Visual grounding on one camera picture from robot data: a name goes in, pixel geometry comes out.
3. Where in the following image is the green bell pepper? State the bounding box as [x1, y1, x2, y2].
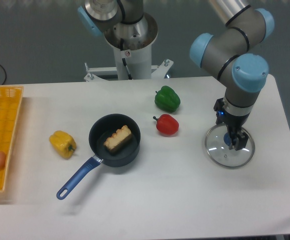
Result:
[154, 85, 181, 113]

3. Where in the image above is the toasted bread slice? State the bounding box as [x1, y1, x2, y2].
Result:
[103, 125, 133, 153]

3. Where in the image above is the glass pot lid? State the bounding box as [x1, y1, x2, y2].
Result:
[204, 123, 255, 169]

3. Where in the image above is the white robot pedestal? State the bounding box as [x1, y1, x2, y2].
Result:
[84, 13, 174, 82]

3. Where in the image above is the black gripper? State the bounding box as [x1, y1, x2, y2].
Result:
[213, 97, 251, 151]

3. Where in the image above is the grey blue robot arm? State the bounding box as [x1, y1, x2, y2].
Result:
[77, 0, 275, 151]

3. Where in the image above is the red bell pepper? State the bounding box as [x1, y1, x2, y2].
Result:
[153, 114, 179, 136]

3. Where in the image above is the yellow bell pepper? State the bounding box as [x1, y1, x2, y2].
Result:
[49, 130, 77, 159]

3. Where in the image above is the black cable on pedestal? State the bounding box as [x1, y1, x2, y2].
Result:
[119, 37, 134, 81]

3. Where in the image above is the dark pot blue handle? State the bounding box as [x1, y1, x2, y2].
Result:
[56, 113, 141, 200]

